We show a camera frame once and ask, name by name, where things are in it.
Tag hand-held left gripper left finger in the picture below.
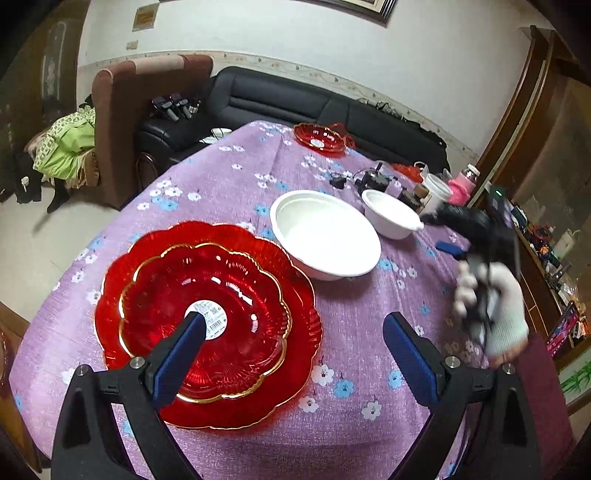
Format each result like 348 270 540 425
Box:
51 311 207 480

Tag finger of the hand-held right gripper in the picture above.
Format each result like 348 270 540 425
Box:
435 241 469 258
421 209 467 228

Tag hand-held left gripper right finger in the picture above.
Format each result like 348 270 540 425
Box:
382 311 541 480

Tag small white bowl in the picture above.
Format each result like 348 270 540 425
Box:
361 188 424 241

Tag small gold-rimmed red plate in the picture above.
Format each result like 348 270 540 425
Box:
117 242 294 404

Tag large red scalloped plate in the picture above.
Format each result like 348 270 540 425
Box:
93 220 323 432

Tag person's right forearm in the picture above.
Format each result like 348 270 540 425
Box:
489 335 578 467

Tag person's right hand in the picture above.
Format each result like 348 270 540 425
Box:
452 261 529 356

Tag white cup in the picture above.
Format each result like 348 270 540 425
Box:
421 173 454 215

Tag pink water bottle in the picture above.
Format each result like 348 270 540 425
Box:
448 164 481 206

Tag brown jar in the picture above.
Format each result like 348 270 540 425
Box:
398 184 432 210

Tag assorted cabinet clutter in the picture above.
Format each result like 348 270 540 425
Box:
508 198 583 305

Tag purple floral tablecloth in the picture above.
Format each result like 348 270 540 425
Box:
9 121 513 480

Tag white jug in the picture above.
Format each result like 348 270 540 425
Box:
553 230 578 259

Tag large white bowl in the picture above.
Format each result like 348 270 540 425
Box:
269 189 382 281

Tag red glass fruit dish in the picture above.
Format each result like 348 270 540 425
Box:
294 122 348 155

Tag black leather sofa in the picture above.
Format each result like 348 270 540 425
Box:
136 66 451 174

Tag beige bag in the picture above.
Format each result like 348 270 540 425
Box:
65 148 100 190

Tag black bag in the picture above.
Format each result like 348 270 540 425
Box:
13 151 47 205

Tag green cloth pile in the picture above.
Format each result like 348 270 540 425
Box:
25 108 98 185

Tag black electronic devices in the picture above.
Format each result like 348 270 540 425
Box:
150 93 202 123

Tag brown armchair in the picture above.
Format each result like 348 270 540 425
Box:
91 54 214 210

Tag dark wooden door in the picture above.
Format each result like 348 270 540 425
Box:
0 0 90 204

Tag wooden door frame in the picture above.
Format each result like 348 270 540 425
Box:
475 25 591 204

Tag framed wall painting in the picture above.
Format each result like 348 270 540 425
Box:
318 0 398 26

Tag small wall plaque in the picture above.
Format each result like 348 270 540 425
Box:
132 6 158 32

